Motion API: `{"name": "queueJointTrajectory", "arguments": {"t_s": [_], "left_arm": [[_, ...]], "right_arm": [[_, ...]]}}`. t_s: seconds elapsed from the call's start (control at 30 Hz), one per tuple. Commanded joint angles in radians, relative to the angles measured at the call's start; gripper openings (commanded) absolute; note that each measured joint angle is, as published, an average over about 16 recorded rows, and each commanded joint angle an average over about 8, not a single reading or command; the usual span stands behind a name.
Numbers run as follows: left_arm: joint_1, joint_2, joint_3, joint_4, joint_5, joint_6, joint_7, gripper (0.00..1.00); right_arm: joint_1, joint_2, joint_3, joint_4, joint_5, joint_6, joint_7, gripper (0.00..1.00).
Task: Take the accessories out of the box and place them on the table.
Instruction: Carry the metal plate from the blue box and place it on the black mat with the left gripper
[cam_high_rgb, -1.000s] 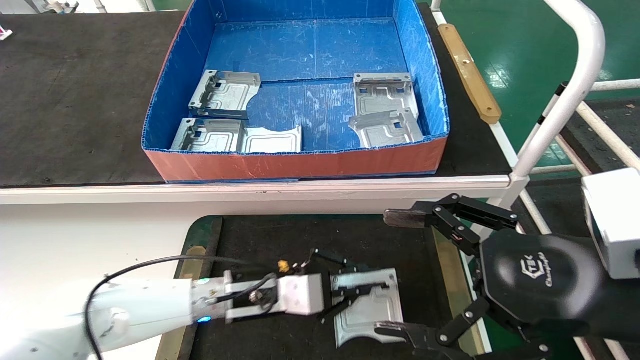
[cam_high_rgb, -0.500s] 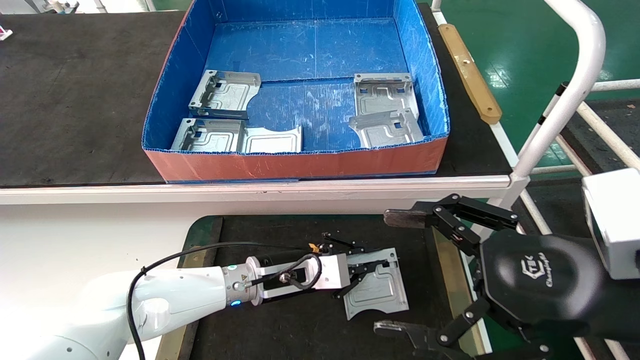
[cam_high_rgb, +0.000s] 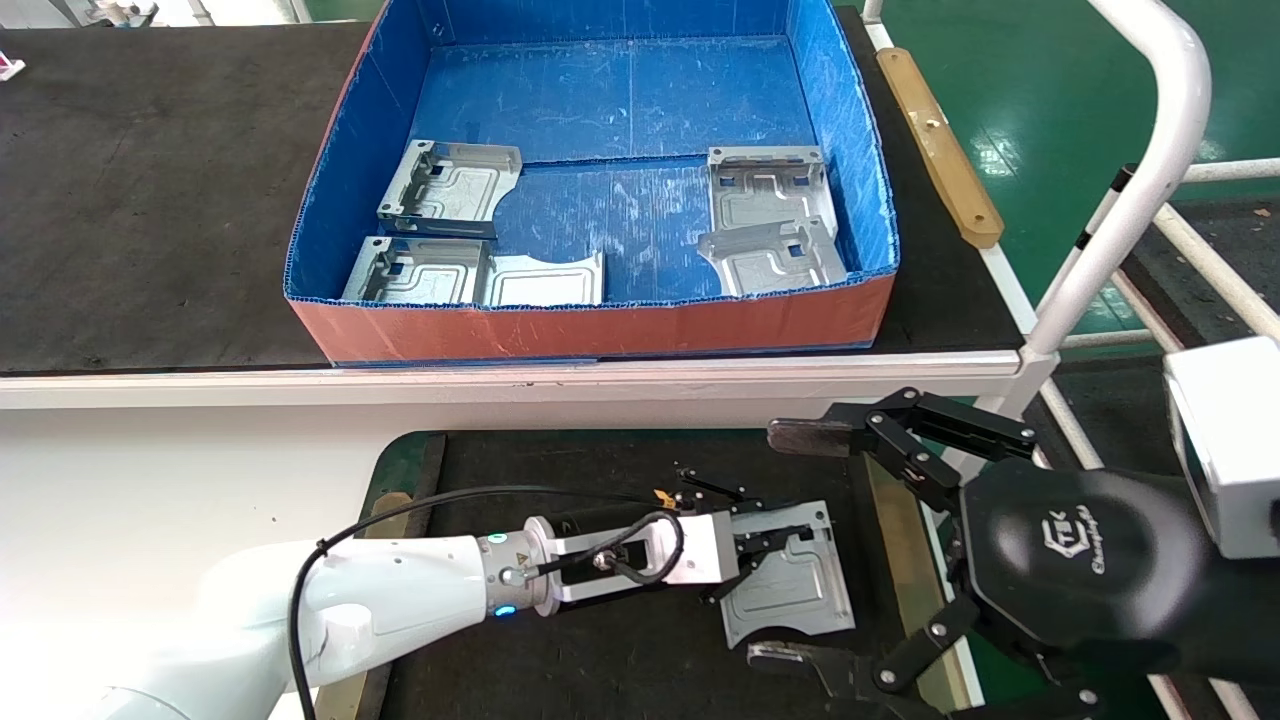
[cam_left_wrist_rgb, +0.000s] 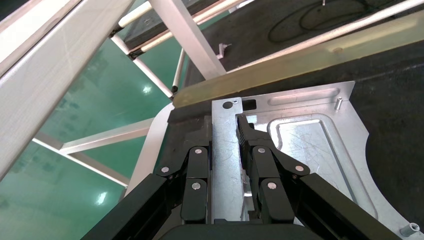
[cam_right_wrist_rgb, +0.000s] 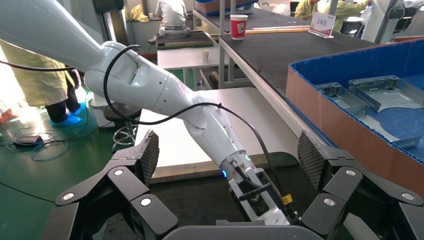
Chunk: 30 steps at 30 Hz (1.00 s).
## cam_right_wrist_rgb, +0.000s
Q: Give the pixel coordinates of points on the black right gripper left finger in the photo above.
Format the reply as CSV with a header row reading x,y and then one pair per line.
x,y
129,185

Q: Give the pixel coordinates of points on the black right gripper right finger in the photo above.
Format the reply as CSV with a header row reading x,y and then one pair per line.
x,y
344,185

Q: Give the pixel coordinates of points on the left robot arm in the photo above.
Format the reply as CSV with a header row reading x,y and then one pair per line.
x,y
139,82

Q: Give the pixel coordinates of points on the blue corrugated box orange outside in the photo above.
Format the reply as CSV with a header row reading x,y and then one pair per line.
x,y
331,112

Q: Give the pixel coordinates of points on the distant blue and orange box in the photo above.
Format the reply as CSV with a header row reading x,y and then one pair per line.
x,y
218,6

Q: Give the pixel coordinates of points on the tan wooden edge strip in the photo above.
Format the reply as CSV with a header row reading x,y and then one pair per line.
x,y
185,170

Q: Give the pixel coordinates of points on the flat sheet metal plate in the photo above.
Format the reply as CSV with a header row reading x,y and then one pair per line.
x,y
381,127

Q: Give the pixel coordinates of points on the black round stool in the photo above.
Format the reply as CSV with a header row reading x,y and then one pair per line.
x,y
121,112

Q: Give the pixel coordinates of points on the black floor pedal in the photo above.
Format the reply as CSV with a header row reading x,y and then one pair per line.
x,y
28,140

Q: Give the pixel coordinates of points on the person in pale yellow coat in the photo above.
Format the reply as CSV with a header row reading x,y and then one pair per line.
x,y
39,86

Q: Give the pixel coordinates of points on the small white table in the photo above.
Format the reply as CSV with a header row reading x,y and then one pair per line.
x,y
182,58

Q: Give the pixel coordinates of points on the large black rubber table mat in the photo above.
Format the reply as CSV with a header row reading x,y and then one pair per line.
x,y
271,56

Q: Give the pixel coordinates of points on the small white paper cup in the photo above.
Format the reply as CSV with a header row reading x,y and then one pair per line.
x,y
205,55

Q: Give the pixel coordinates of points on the black tray with green rim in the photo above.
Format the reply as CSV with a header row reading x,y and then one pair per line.
x,y
185,38

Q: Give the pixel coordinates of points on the acrylic table sign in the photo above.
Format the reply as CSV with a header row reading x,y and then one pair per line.
x,y
322,23

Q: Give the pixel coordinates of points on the long wooden slat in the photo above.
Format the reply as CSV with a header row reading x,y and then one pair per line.
x,y
278,30

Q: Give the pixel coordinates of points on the yellow plastic bag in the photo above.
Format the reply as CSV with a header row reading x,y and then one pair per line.
x,y
137,13

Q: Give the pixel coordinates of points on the person in yellow jacket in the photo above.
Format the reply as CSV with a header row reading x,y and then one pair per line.
x,y
304,8
344,11

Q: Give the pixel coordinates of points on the seated person in white shirt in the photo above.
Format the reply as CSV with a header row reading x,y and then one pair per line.
x,y
172,13

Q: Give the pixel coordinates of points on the red paper cup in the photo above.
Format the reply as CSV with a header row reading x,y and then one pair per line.
x,y
238,28

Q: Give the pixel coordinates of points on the stamped sheet metal bracket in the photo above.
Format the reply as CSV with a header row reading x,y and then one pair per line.
x,y
384,94
344,99

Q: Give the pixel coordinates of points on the white metal table frame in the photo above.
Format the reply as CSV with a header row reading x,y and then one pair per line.
x,y
270,92

